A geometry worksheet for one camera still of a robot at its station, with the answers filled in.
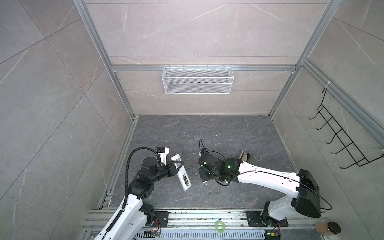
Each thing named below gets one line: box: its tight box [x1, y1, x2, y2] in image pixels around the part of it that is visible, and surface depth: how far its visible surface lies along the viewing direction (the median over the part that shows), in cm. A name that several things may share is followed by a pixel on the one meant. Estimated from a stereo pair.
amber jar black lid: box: [315, 221, 342, 234], surface depth 65 cm
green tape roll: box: [215, 220, 226, 233], surface depth 73 cm
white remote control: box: [170, 154, 192, 191], surface depth 74 cm
